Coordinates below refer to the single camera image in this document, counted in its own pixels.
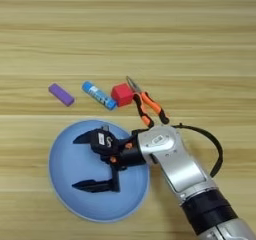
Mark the orange and black pliers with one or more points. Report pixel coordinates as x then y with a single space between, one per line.
146 104

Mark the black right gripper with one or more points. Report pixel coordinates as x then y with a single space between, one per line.
130 154

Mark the light blue round plate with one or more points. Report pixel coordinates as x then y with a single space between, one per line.
80 164

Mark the blue glue stick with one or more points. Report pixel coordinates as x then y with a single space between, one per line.
98 95

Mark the black box with white label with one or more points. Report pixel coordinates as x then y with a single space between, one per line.
105 142

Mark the red cube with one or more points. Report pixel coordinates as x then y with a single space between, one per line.
122 94

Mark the purple rectangular block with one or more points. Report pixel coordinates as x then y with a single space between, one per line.
61 94

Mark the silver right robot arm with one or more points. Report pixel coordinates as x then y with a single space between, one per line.
180 164

